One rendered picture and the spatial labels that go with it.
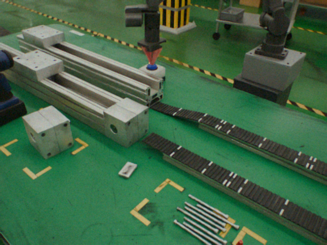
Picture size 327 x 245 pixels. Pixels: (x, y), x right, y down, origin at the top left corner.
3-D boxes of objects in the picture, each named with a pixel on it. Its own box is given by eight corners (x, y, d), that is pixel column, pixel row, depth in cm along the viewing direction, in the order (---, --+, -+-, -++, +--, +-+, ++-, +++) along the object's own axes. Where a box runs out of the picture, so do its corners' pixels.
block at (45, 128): (81, 142, 86) (76, 116, 81) (45, 159, 80) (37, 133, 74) (64, 127, 92) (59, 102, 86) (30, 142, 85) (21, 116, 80)
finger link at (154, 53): (141, 64, 114) (141, 41, 109) (153, 58, 119) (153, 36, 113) (154, 69, 111) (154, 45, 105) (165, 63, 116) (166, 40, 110)
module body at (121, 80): (163, 98, 107) (163, 78, 102) (145, 110, 101) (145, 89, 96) (39, 46, 146) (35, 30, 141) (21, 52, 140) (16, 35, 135)
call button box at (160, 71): (165, 80, 119) (165, 66, 115) (150, 89, 113) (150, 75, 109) (150, 75, 123) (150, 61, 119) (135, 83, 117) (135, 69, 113)
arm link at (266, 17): (284, 40, 112) (278, 36, 116) (292, 13, 106) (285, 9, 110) (262, 40, 110) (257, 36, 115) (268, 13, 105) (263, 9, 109)
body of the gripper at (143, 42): (136, 46, 108) (136, 26, 103) (154, 39, 114) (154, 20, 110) (150, 51, 104) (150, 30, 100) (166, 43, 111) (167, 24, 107)
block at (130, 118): (153, 128, 92) (153, 103, 87) (127, 148, 84) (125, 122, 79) (133, 118, 97) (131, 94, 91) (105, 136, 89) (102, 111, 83)
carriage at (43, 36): (66, 46, 132) (63, 32, 128) (45, 53, 125) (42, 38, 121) (45, 38, 140) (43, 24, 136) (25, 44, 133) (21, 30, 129)
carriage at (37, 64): (66, 77, 108) (63, 60, 104) (40, 88, 100) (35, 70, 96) (41, 65, 115) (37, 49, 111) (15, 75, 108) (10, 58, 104)
